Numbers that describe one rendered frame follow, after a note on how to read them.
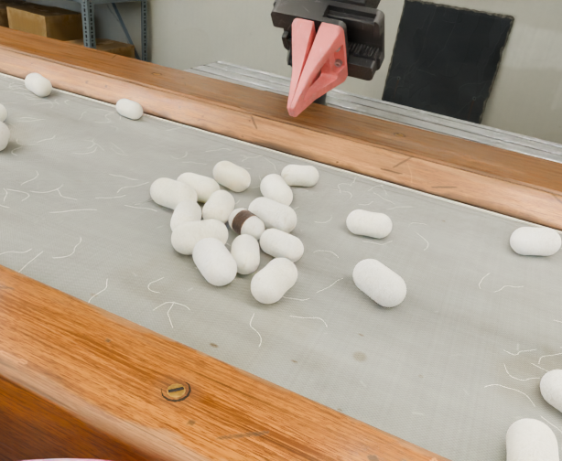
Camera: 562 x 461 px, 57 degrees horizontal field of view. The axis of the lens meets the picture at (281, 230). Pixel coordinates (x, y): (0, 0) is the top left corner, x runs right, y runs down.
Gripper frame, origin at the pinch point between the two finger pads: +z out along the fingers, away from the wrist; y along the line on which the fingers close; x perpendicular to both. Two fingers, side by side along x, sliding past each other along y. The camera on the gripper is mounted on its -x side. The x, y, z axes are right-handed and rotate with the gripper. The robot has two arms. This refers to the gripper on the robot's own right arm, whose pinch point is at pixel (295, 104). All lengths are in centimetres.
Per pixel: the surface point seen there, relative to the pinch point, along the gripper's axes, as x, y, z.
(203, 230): -8.7, 1.8, 15.8
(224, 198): -5.5, 0.6, 12.3
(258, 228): -6.0, 4.1, 13.7
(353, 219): -2.7, 9.4, 9.6
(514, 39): 141, 13, -138
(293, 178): 0.8, 2.5, 6.5
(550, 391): -9.6, 23.2, 17.7
